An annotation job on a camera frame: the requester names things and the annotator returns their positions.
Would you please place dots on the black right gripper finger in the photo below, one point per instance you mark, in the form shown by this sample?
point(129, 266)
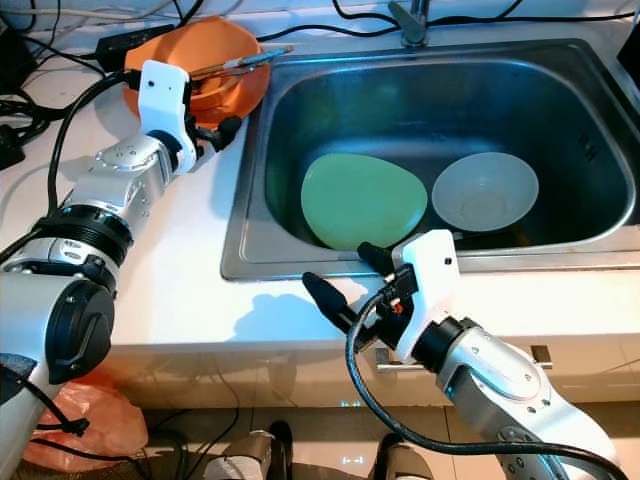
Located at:
point(376, 260)
point(330, 300)

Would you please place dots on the thin wooden chopstick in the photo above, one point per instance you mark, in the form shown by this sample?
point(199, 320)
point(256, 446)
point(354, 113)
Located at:
point(272, 51)
point(255, 60)

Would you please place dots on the orange plastic bowl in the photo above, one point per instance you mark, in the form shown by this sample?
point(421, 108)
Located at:
point(190, 40)

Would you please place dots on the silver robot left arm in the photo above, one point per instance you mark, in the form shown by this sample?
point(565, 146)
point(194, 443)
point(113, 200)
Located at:
point(125, 170)

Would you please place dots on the white kitchen cabinet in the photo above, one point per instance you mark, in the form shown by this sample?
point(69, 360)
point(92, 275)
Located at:
point(260, 375)

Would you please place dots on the green plastic plate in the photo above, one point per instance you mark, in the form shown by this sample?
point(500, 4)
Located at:
point(360, 200)

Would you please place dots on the black power adapter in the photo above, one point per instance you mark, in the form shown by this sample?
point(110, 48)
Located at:
point(130, 45)

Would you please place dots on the translucent white bowl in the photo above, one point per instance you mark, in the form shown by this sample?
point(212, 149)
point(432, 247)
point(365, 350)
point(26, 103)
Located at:
point(485, 192)

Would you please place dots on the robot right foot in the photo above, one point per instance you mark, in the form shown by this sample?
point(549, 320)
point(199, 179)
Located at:
point(405, 460)

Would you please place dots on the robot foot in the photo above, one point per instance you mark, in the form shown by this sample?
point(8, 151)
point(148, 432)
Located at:
point(405, 460)
point(250, 455)

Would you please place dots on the stainless steel sink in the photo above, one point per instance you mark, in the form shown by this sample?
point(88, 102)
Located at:
point(440, 110)

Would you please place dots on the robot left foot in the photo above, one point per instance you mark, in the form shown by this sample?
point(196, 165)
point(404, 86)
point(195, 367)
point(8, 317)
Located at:
point(250, 455)

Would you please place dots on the black power strip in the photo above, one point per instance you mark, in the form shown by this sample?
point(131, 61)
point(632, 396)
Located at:
point(10, 150)

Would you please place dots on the metal sink faucet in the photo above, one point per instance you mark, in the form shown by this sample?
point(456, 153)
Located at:
point(412, 28)

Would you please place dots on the black charger box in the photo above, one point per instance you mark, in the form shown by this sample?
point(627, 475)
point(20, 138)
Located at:
point(10, 60)

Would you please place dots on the orange plastic bag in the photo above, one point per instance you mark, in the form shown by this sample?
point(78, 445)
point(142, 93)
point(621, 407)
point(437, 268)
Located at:
point(100, 420)

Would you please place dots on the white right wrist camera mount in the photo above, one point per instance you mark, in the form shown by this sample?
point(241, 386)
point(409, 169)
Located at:
point(425, 270)

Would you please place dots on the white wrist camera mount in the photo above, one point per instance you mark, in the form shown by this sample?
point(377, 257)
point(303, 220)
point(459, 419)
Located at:
point(165, 95)
point(425, 270)

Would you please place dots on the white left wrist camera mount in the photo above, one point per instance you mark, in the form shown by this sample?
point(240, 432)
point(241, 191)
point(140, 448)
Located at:
point(165, 95)

